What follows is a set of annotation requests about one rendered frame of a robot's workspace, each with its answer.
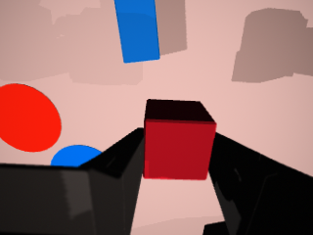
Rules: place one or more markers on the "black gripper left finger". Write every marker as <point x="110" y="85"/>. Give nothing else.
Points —
<point x="75" y="200"/>

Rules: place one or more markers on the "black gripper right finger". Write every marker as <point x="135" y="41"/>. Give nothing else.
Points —
<point x="258" y="195"/>

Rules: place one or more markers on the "blue circle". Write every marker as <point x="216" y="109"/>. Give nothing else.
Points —
<point x="74" y="155"/>

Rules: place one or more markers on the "blue block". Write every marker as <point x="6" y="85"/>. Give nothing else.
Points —
<point x="137" y="26"/>

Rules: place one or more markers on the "red cube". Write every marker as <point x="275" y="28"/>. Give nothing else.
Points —
<point x="178" y="140"/>

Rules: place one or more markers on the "red circle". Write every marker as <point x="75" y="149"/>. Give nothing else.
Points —
<point x="29" y="121"/>

